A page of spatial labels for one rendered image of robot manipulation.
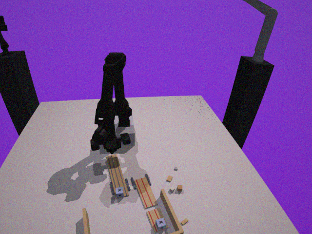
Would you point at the tan wooden strip with red lines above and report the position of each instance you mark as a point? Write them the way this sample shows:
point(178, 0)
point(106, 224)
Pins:
point(142, 185)

